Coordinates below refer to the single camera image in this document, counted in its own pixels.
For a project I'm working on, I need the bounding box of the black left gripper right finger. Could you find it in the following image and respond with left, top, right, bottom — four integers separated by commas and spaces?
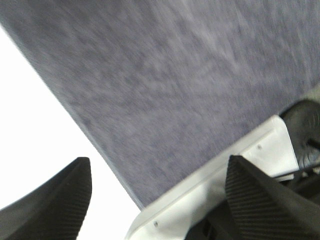
225, 155, 320, 240

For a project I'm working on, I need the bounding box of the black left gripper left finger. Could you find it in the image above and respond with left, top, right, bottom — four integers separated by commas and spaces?
0, 157, 92, 240

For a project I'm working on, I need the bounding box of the dark grey towel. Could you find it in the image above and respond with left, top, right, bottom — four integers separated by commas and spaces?
0, 0, 320, 208

